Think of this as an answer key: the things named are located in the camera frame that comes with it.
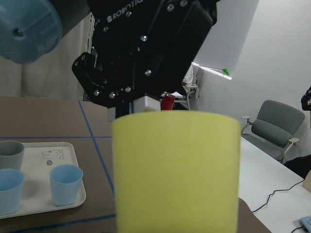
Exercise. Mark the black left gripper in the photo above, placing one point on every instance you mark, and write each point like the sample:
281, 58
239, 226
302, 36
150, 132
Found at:
141, 49

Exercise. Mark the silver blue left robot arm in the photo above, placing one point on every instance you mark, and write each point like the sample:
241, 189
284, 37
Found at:
32, 28

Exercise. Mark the light blue ikea cup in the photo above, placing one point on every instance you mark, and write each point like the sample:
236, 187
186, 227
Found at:
11, 188
65, 181

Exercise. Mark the grey office chair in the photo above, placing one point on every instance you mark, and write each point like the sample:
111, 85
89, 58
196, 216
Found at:
274, 128

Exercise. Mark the red fire extinguisher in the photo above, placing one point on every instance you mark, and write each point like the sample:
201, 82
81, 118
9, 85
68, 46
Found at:
167, 102

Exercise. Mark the yellow ikea cup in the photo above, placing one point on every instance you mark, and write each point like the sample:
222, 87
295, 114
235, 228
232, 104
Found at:
176, 172

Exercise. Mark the grey ikea cup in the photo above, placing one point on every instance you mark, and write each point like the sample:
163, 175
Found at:
11, 154

